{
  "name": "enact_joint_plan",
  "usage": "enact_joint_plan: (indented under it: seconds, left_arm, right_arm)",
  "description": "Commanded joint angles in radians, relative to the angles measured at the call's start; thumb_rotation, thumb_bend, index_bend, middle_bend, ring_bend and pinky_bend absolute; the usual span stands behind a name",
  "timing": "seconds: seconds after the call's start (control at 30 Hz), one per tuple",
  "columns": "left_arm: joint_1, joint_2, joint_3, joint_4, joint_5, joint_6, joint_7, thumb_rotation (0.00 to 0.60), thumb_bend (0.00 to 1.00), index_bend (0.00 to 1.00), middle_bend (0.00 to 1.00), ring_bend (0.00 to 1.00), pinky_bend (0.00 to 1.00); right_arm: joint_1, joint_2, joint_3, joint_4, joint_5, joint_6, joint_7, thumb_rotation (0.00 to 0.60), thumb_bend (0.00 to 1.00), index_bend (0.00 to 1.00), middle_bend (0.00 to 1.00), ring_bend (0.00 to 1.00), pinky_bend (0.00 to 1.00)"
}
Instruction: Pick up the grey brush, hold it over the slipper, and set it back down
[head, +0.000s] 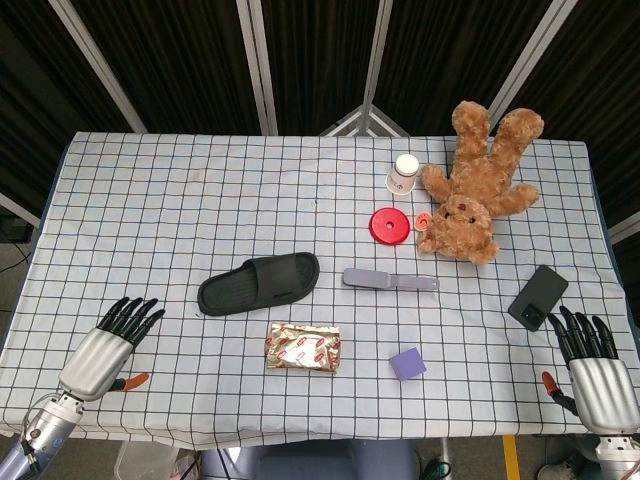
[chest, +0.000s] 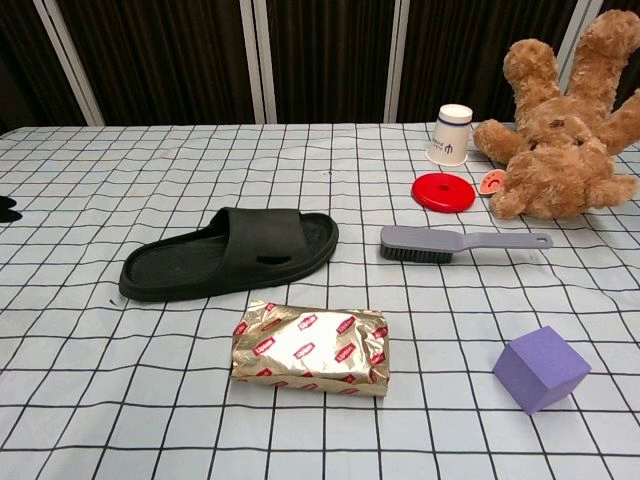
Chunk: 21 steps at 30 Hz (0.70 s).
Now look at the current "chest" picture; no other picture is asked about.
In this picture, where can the red round plastic lid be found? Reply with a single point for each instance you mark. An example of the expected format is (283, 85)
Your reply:
(430, 192)

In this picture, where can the white partition frame post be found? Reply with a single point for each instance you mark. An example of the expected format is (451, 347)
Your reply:
(400, 60)
(592, 6)
(260, 60)
(70, 60)

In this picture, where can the white paper cup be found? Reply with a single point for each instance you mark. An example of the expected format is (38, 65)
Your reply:
(450, 140)

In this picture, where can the white checkered tablecloth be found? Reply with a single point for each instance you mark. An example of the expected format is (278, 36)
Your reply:
(150, 400)

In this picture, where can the black rubber slipper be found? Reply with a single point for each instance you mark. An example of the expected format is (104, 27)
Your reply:
(260, 230)

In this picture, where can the grey cleaning brush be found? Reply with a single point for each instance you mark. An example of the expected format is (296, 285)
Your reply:
(425, 237)

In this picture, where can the purple foam cube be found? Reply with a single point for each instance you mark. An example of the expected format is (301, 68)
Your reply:
(540, 365)

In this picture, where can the brown teddy bear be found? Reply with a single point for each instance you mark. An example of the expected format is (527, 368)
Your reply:
(550, 165)

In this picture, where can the gold foil tea package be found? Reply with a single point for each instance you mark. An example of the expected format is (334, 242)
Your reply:
(300, 345)

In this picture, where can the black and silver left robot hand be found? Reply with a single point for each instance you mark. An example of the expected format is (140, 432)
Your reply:
(6, 210)

